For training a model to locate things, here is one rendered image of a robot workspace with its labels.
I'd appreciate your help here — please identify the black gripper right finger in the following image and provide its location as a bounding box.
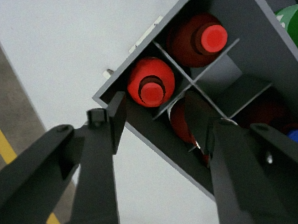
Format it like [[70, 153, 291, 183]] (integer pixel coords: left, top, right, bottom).
[[184, 92, 298, 224]]

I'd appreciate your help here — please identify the grey divided crate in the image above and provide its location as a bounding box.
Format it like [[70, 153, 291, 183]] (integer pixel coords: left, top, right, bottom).
[[101, 0, 298, 203]]

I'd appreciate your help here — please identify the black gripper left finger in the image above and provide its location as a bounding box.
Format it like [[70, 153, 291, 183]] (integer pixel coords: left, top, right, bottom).
[[0, 91, 127, 224]]

